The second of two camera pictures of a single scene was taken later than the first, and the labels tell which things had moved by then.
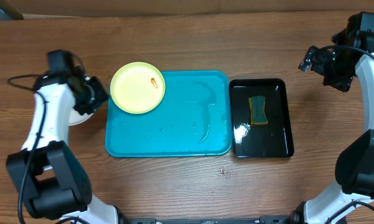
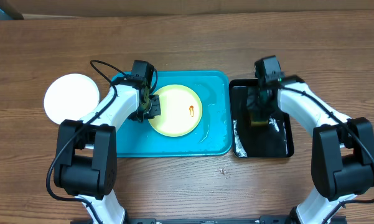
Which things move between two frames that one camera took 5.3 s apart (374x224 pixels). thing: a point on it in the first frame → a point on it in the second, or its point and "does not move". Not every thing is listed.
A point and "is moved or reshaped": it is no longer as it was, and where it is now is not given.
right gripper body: x=336 y=70 → x=257 y=105
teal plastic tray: x=193 y=119 does not move
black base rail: x=263 y=219 does not move
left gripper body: x=95 y=94 → x=150 y=111
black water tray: x=270 y=140 does not move
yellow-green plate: x=137 y=88 is moved or reshaped
